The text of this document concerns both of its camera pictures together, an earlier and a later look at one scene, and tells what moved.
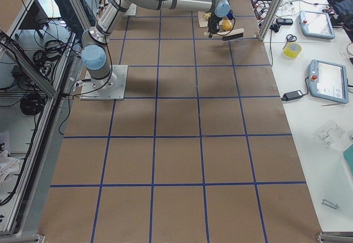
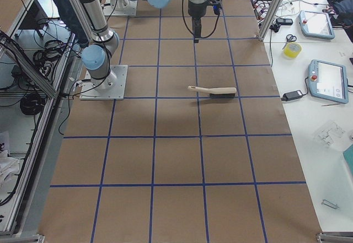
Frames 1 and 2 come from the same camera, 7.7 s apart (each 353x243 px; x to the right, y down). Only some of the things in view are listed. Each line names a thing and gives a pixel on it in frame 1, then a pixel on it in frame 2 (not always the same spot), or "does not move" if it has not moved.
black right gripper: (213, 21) -> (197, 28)
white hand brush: (230, 34) -> (217, 92)
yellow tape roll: (292, 49) does not move
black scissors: (289, 38) does not move
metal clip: (327, 203) does not move
